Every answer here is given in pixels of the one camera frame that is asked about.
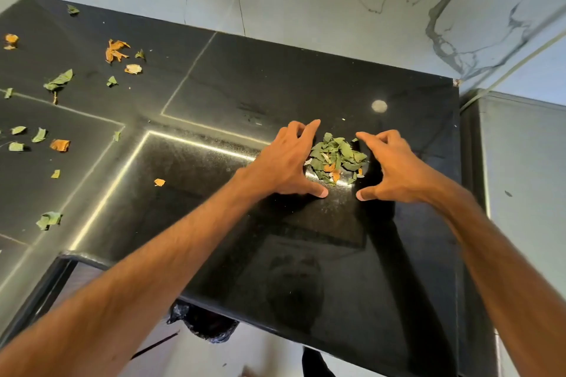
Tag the person's right thumb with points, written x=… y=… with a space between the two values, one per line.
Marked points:
x=369 y=192

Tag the person's right hand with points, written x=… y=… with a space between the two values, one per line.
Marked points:
x=404 y=173

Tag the person's left thumb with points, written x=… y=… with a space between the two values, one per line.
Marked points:
x=313 y=188

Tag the person's left middle finger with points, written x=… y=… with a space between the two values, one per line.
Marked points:
x=295 y=128

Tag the person's dark trouser leg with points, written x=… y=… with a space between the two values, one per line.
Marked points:
x=315 y=365

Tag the scattered green and orange leaf scraps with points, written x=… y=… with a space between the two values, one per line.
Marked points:
x=59 y=145

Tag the grey metal refrigerator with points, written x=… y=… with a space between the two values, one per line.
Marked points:
x=521 y=195

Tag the person's left hand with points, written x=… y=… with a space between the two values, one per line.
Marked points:
x=281 y=167

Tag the black plastic rubbish bag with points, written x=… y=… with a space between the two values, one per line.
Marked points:
x=205 y=323

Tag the pile of green leaf pieces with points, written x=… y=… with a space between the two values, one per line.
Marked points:
x=338 y=159

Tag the person's right middle finger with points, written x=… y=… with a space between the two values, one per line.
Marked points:
x=390 y=135

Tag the person's left forearm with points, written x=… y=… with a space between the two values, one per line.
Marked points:
x=132 y=284

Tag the person's right forearm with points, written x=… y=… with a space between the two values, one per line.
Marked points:
x=508 y=275

